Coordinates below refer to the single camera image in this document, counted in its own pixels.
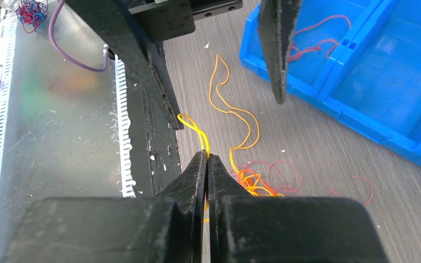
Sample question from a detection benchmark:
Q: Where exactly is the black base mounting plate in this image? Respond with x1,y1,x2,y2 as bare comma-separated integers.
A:
127,42,181,197

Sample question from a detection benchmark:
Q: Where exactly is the distant tangled wire bundle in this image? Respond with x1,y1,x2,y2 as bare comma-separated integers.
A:
15,0,49,34

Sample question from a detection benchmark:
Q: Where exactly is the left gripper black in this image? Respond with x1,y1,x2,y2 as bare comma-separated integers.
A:
66,0,302,130

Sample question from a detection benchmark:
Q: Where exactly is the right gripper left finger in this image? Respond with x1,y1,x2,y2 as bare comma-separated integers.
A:
1,151,207,262

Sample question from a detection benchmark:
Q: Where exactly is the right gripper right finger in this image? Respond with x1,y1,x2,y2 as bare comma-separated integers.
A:
207,155,389,262

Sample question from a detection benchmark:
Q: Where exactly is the blue three-compartment plastic bin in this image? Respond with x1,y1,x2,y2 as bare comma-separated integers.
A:
238,0,421,180

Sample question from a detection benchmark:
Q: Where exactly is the yellow cable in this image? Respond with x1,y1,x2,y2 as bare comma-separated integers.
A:
177,53,284,224

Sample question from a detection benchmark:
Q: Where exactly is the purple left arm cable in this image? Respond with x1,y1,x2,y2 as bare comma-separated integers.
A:
48,0,110,73

